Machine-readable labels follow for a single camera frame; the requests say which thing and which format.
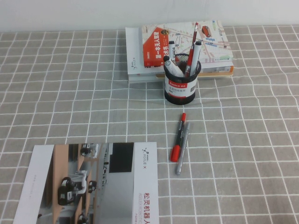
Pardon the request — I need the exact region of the black mesh pen holder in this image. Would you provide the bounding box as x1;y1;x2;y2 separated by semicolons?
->
163;53;202;105

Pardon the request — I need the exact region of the grey checked tablecloth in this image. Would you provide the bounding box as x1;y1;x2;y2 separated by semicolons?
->
0;24;299;224

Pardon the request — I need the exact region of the tan notebook orange spine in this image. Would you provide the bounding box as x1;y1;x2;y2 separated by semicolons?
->
156;65;235;79

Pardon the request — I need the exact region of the AgileX robot photo brochure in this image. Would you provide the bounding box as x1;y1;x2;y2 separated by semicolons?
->
13;141;160;224

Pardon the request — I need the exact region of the white AgileX booklet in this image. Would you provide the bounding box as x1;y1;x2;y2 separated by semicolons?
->
125;27;164;84

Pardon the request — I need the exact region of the black marker with red cap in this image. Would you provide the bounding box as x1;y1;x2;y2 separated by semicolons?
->
170;112;187;162

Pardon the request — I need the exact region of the silver grey pen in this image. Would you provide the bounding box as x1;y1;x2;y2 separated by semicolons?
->
175;122;191;176

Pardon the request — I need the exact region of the red gel pen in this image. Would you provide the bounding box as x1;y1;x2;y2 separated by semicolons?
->
184;42;196;78

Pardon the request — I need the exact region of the leaning white marker grey band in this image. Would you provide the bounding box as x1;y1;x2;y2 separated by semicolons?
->
163;55;185;77

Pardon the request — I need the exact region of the map cover book orange band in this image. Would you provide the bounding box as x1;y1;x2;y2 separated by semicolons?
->
141;20;234;70

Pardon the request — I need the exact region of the upright white marker black cap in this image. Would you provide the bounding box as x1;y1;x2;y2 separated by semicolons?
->
168;41;177;60

